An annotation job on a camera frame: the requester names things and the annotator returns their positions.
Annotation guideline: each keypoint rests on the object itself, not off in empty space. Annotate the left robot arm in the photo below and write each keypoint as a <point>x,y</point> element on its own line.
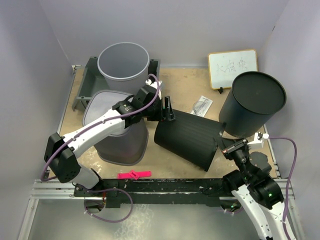
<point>62,152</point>

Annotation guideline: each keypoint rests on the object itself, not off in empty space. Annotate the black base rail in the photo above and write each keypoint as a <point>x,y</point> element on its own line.
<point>210,192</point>

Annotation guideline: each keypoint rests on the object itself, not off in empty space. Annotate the grey ribbed square bin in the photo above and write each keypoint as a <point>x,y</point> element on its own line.
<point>126,148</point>

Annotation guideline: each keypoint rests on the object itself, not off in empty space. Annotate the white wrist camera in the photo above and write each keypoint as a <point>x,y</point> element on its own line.
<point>258,140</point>
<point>155,84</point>

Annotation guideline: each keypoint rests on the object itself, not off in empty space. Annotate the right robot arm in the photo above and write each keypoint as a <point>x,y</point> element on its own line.
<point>257,192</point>

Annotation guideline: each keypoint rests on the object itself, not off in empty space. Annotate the black round bin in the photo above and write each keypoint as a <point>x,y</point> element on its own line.
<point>191,137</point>

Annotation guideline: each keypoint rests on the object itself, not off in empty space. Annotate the grey plastic crate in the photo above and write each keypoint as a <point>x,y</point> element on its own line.
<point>93,81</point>

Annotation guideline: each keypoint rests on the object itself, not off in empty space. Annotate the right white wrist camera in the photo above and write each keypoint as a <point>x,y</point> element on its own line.
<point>258,140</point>

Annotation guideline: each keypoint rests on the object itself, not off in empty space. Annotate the dark blue round bin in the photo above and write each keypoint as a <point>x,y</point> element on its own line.
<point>253,99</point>

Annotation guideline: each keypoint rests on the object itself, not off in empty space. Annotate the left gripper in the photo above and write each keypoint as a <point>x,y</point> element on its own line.
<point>168,114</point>

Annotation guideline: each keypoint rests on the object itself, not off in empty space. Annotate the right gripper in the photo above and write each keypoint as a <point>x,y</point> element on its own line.
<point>227,155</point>

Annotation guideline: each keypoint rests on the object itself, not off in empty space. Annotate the light grey round bin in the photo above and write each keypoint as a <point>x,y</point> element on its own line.
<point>137,58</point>

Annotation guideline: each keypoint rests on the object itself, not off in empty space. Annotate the small whiteboard on stand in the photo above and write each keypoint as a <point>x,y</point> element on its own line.
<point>225,66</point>

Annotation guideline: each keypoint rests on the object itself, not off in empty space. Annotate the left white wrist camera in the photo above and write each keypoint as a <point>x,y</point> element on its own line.
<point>155,84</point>

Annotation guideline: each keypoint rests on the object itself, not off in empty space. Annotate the pink plastic clip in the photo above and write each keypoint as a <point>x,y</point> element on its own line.
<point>134,175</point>

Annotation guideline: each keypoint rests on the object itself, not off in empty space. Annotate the white ruler set package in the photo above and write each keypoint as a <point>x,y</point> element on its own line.
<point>201,107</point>

